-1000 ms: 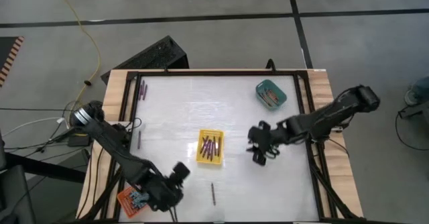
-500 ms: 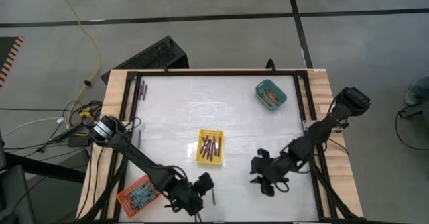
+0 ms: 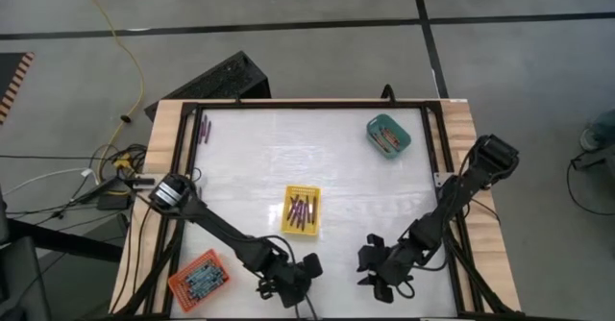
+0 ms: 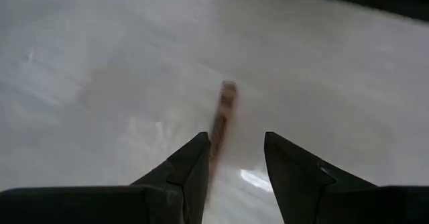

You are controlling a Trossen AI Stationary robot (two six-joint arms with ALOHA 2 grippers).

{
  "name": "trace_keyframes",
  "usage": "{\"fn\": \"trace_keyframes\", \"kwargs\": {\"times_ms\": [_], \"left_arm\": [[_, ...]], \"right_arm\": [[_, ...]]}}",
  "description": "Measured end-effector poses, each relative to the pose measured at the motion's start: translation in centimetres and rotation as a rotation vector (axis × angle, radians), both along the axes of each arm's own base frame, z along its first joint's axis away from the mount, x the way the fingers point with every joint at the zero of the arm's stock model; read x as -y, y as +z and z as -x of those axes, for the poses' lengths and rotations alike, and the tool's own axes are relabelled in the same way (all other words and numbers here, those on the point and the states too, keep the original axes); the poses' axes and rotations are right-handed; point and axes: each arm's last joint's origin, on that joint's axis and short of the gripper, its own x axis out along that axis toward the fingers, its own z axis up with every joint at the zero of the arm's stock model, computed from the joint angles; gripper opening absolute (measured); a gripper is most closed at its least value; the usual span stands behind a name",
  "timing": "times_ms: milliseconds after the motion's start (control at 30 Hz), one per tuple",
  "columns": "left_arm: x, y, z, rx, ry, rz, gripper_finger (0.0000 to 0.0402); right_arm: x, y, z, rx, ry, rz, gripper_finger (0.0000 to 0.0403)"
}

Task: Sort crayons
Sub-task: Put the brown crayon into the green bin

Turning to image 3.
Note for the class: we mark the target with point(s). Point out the teal plastic basket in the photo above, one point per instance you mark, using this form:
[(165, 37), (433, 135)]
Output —
[(375, 126)]

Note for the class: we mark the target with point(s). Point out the black keyboard on floor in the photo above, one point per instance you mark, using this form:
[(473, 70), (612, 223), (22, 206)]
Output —
[(216, 81)]

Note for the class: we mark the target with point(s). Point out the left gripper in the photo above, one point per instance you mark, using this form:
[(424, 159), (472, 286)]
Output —
[(290, 282)]

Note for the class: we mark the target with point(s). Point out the silver metal bracket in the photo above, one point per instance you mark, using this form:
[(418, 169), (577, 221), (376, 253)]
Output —
[(143, 183), (439, 179)]

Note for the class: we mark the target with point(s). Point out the crayons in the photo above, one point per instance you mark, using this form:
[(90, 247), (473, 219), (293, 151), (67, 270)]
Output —
[(387, 139)]

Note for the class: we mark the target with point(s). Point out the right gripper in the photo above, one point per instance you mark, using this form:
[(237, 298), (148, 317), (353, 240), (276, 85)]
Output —
[(396, 265)]

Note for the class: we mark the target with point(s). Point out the orange plastic basket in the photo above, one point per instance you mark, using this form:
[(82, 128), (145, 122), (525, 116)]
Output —
[(181, 296)]

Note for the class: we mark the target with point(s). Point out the black hook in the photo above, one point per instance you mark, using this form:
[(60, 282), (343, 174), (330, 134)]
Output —
[(386, 92)]

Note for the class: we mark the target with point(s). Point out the black mat with striped edge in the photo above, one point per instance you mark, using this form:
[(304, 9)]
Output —
[(9, 81)]

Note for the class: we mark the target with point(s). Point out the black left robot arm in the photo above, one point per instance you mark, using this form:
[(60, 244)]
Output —
[(216, 225)]

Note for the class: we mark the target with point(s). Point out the yellow plastic basket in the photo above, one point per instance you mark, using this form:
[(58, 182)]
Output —
[(300, 190)]

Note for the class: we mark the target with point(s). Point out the black frame beam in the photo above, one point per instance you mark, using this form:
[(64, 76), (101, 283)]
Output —
[(72, 244)]

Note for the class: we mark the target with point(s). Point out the black power adapter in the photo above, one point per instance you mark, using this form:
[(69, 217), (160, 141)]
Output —
[(113, 202)]

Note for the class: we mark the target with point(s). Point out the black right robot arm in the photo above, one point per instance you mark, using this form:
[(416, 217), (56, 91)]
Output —
[(461, 191)]

